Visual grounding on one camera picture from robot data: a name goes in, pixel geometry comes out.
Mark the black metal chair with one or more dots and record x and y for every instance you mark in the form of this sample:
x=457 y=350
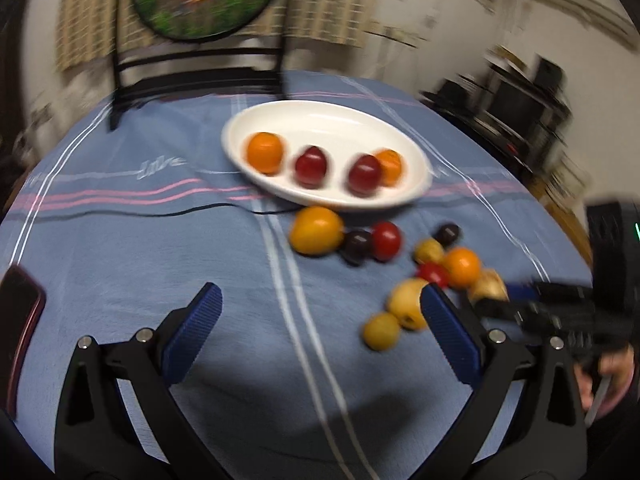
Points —
x=200 y=57

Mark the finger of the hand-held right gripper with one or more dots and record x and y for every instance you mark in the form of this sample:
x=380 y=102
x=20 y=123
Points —
x=545 y=293
x=505 y=310

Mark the person's right hand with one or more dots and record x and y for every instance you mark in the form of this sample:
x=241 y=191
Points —
x=617 y=367

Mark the yellow-brown fruit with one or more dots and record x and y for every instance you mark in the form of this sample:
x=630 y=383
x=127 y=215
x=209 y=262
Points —
x=487 y=284

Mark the dark purple plum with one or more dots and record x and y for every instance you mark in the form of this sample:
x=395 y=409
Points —
x=447 y=233
x=356 y=246

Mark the woven wall mat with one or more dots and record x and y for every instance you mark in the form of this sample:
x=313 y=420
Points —
x=340 y=5

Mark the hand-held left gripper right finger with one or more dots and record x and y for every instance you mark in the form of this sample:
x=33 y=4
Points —
x=450 y=335

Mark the small yellow fruit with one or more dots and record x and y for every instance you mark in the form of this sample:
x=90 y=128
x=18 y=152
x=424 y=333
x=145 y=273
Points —
x=429 y=251
x=381 y=331

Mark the yellow pear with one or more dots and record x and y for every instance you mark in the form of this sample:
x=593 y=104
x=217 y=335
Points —
x=406 y=304

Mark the red smartphone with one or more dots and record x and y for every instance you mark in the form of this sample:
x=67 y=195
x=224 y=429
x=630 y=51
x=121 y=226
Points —
x=20 y=320

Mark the large yellow-orange fruit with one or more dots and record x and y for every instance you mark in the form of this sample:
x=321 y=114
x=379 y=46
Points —
x=316 y=230

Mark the small red fruit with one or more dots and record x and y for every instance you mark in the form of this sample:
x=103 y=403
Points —
x=432 y=274

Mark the orange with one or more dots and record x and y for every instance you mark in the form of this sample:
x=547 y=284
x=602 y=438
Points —
x=392 y=166
x=462 y=266
x=265 y=152

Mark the white oval plate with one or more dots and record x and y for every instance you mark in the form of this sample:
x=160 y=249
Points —
x=345 y=125

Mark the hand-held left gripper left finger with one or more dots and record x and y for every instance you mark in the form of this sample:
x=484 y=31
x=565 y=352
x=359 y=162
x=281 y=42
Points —
x=196 y=327

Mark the dark cluttered shelf unit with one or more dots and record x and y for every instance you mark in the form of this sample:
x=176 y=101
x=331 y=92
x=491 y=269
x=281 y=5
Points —
x=520 y=105

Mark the blue striped tablecloth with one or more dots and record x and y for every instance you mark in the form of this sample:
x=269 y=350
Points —
x=150 y=270

